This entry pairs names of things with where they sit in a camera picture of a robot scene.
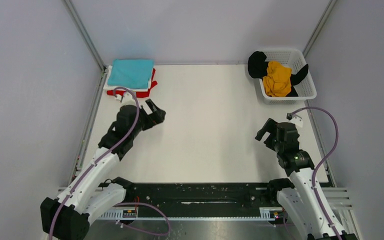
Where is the cyan t-shirt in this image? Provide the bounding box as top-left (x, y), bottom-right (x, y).
top-left (107, 59), bottom-right (154, 90)

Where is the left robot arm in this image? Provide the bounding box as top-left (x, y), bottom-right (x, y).
top-left (40, 99), bottom-right (167, 240)

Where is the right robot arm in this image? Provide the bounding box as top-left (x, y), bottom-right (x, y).
top-left (255, 118), bottom-right (357, 240)

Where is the red folded t-shirt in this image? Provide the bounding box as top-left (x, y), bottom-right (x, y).
top-left (103, 68), bottom-right (158, 99)

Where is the white folded t-shirt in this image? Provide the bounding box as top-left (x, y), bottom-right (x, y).
top-left (103, 65), bottom-right (153, 92)

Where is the yellow t-shirt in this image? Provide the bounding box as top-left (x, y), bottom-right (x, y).
top-left (262, 61), bottom-right (292, 98)

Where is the white plastic basket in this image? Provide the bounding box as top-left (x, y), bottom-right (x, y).
top-left (258, 47), bottom-right (317, 105)

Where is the black t-shirt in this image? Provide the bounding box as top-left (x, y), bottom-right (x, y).
top-left (247, 51), bottom-right (309, 97)

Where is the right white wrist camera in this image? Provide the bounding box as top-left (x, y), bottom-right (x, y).
top-left (286, 113), bottom-right (304, 128)

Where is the white slotted cable duct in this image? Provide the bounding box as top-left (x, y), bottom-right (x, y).
top-left (98, 207), bottom-right (283, 222)

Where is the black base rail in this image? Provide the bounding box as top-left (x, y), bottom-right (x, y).
top-left (123, 181), bottom-right (281, 217)

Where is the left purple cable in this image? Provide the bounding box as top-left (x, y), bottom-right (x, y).
top-left (47, 86), bottom-right (141, 240)

